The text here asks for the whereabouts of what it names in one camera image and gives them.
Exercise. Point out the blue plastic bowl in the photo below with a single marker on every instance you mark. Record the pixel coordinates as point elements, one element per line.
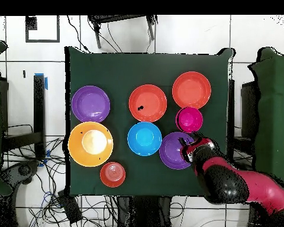
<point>144,138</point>

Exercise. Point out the small deep orange bowl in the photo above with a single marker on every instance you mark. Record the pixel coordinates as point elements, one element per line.
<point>112,174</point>

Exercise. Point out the purple plastic bowl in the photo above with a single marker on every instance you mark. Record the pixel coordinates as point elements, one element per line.
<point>90,104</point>
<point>170,151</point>

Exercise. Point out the pink plastic bowl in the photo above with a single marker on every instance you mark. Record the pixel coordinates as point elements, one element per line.
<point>189,120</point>

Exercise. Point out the black table frame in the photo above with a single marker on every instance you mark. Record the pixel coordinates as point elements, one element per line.
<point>39,106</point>

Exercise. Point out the large yellow-orange bowl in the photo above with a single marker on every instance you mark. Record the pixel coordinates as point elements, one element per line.
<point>75,144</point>

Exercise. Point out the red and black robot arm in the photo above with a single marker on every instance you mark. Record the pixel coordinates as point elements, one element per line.
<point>239,184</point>

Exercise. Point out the wide red-orange bowl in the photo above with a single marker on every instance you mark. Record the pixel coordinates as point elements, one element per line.
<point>191,89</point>
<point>151,99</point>

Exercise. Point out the dark green tablecloth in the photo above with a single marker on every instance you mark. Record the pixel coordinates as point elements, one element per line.
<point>132,68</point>

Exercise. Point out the blue tape strip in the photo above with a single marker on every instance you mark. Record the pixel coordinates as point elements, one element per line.
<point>46,84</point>

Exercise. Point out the black metal chair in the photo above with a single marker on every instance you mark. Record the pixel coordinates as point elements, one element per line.
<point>118,18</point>

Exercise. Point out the black square frame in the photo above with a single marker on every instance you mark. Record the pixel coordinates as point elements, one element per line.
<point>30,23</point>

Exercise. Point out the black power brick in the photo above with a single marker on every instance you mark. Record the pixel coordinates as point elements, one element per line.
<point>69,208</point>

